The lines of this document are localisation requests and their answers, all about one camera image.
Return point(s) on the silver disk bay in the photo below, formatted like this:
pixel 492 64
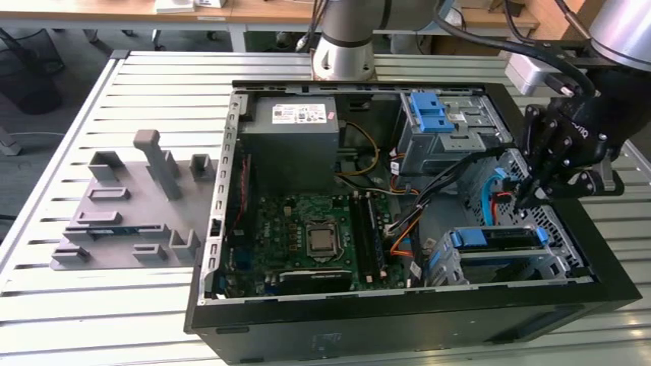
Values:
pixel 539 263

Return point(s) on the silver drive cage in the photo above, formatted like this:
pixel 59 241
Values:
pixel 458 143

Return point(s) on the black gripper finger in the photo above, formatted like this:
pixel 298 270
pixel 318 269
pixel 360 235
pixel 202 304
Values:
pixel 551 152
pixel 579 185

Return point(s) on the green motherboard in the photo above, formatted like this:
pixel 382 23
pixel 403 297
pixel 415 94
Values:
pixel 284 228

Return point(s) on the black mesh waste bin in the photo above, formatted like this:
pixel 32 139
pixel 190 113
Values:
pixel 31 76

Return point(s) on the blue drive cage latch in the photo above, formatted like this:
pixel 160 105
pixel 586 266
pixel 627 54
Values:
pixel 430 114

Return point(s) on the white cardboard box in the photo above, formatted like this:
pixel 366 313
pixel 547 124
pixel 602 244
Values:
pixel 175 5

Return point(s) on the hard disk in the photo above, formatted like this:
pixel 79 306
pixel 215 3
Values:
pixel 470 238

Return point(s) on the wooden desk white frame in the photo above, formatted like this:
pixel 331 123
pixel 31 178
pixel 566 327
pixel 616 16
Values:
pixel 101 17

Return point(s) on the black open PC case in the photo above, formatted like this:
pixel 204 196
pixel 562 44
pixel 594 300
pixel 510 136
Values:
pixel 407 331

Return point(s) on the grey parts rack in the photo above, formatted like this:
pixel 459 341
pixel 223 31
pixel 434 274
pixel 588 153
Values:
pixel 142 213

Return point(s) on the black graphics card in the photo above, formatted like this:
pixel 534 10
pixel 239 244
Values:
pixel 315 280

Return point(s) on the black RAM slot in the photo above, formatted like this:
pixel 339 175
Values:
pixel 360 236

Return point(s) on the silver CPU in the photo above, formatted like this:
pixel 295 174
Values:
pixel 322 240

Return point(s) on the grey power supply unit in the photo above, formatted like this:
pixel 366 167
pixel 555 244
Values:
pixel 290 160

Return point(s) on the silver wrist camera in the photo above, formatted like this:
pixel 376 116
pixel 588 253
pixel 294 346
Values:
pixel 528 72

